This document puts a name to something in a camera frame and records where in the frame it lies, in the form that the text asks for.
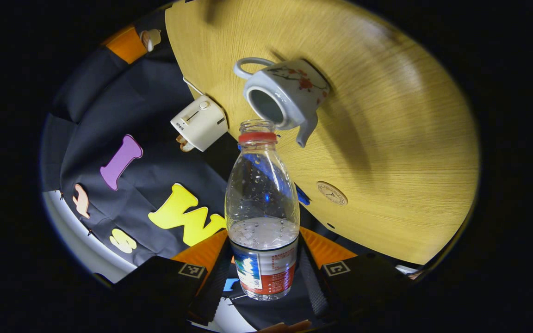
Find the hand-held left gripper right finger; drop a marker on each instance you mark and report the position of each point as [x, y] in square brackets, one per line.
[312, 286]

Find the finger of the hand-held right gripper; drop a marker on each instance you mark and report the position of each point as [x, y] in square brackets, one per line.
[127, 45]

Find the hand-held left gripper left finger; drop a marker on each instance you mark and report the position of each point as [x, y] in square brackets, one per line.
[215, 282]

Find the white teacup lid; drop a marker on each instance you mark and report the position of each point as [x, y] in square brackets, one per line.
[151, 38]

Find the clear plastic water bottle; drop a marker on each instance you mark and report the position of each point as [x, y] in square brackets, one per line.
[262, 208]

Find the round wooden coaster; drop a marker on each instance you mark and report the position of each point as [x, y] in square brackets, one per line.
[332, 193]

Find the white floral teacup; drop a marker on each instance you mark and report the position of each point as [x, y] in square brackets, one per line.
[289, 92]

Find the blue folded towel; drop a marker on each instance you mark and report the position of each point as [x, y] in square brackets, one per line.
[303, 196]

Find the white toaster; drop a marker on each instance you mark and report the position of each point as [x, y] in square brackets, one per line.
[199, 124]

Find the brown toast slice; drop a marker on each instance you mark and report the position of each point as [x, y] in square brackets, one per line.
[181, 138]

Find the white bread slice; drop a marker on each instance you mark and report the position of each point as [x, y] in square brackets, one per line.
[188, 147]

